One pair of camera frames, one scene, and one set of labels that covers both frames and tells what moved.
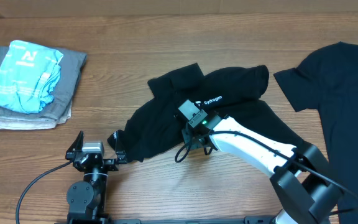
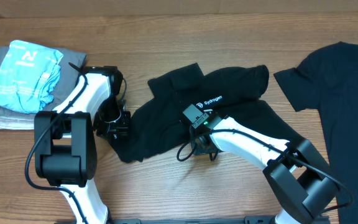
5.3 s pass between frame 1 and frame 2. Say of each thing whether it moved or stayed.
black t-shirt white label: stayed
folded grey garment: stayed
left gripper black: moved
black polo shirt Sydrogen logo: stayed
